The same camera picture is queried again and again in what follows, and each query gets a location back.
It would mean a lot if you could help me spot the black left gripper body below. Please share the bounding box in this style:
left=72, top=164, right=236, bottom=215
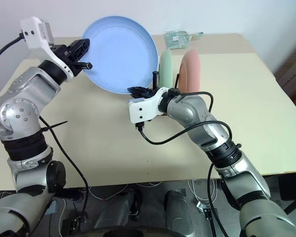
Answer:
left=50, top=43, right=77, bottom=77

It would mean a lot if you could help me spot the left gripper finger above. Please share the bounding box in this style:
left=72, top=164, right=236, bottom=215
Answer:
left=68, top=38, right=91, bottom=62
left=74, top=61, right=93, bottom=71

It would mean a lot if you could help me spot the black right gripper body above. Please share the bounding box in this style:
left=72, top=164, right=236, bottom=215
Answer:
left=135, top=87, right=159, bottom=99

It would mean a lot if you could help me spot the blue plate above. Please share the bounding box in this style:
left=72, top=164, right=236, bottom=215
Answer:
left=81, top=16, right=160, bottom=95

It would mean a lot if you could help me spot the green plate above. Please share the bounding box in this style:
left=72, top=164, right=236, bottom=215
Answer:
left=158, top=48, right=175, bottom=89

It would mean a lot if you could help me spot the pink plate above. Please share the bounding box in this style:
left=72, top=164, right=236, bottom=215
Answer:
left=178, top=48, right=203, bottom=94

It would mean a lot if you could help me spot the clear plastic bag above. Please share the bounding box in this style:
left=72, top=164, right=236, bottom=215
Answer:
left=164, top=31, right=204, bottom=50

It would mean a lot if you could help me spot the black zip tie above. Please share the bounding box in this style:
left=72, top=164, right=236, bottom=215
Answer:
left=40, top=120, right=69, bottom=133

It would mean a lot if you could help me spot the dark rounded shape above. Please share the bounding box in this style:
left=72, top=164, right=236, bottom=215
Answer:
left=164, top=189, right=196, bottom=237
left=93, top=190, right=143, bottom=230

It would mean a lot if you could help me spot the dark curved base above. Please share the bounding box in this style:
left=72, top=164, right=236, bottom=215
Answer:
left=82, top=223, right=188, bottom=237

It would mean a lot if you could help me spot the black floor device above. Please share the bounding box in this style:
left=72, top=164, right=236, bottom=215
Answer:
left=62, top=214, right=89, bottom=236

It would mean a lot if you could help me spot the black box under table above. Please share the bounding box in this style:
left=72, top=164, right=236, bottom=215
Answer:
left=280, top=171, right=296, bottom=215

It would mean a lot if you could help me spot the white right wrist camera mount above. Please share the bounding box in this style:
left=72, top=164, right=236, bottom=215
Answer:
left=128, top=86, right=170, bottom=123

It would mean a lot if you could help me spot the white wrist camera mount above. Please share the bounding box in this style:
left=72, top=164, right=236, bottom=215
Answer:
left=19, top=16, right=76, bottom=83
left=128, top=86, right=170, bottom=123

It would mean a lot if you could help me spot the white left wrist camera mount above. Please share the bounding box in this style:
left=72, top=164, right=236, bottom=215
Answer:
left=19, top=16, right=76, bottom=83

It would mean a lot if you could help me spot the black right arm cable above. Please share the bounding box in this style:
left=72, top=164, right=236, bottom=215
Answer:
left=135, top=87, right=234, bottom=237

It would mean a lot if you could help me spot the thin white red wire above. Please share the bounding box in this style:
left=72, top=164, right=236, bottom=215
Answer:
left=88, top=181, right=161, bottom=201

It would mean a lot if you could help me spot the white floor cable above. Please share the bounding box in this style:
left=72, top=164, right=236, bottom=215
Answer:
left=186, top=178, right=218, bottom=213

